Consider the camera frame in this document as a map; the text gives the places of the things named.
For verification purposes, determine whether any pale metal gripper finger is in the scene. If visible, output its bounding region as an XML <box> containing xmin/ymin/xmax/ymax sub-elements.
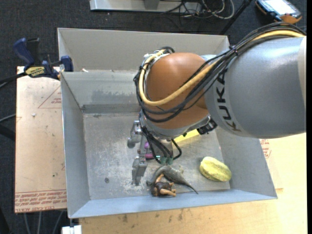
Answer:
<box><xmin>132</xmin><ymin>157</ymin><xmax>141</xmax><ymax>186</ymax></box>
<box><xmin>139</xmin><ymin>156</ymin><xmax>149</xmax><ymax>178</ymax></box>

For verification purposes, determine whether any purple toy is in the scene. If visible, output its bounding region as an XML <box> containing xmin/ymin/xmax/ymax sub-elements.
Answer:
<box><xmin>144</xmin><ymin>141</ymin><xmax>154</xmax><ymax>159</ymax></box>

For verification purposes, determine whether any brown toy animal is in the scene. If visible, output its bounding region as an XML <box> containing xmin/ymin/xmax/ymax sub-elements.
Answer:
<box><xmin>150</xmin><ymin>173</ymin><xmax>177</xmax><ymax>198</ymax></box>

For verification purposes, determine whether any grey metal bin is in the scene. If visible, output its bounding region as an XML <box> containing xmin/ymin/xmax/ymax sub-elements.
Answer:
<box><xmin>57</xmin><ymin>27</ymin><xmax>278</xmax><ymax>219</ymax></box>

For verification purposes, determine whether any grey toy lizard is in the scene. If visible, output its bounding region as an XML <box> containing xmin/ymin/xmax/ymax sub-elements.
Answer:
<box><xmin>145</xmin><ymin>164</ymin><xmax>199</xmax><ymax>195</ymax></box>

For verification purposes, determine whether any bright yellow flat thing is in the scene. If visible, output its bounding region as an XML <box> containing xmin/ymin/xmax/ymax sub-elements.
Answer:
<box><xmin>173</xmin><ymin>128</ymin><xmax>201</xmax><ymax>144</ymax></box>

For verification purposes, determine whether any brown cardboard board, red print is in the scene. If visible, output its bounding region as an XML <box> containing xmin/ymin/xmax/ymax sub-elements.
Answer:
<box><xmin>14</xmin><ymin>66</ymin><xmax>284</xmax><ymax>214</ymax></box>

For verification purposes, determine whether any black cylinder on white bracket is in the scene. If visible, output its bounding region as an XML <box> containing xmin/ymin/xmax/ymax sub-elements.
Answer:
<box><xmin>196</xmin><ymin>118</ymin><xmax>218</xmax><ymax>135</ymax></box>

